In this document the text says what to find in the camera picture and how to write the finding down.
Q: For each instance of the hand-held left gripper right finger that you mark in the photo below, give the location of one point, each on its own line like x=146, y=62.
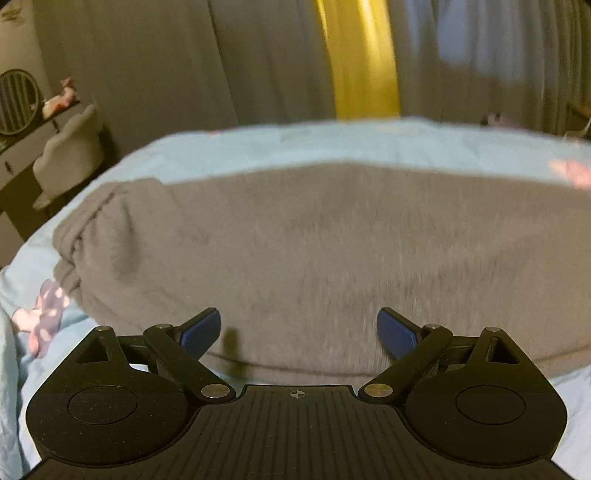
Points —
x=398, y=332

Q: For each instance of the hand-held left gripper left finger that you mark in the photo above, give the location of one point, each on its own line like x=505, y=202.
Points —
x=199, y=331

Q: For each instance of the grey pants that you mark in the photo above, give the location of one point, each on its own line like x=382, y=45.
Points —
x=300, y=258

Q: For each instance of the blue mushroom-print bedsheet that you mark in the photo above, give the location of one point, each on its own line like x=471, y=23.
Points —
x=286, y=143

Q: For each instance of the white dresser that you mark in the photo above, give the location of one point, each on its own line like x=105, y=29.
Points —
x=21, y=152

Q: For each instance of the grey curtain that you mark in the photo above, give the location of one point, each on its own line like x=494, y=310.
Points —
x=485, y=55
x=184, y=69

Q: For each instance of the small pink plush toy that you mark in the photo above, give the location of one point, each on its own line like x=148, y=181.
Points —
x=60, y=99

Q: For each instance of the yellow curtain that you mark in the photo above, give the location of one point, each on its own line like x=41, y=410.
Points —
x=360, y=60

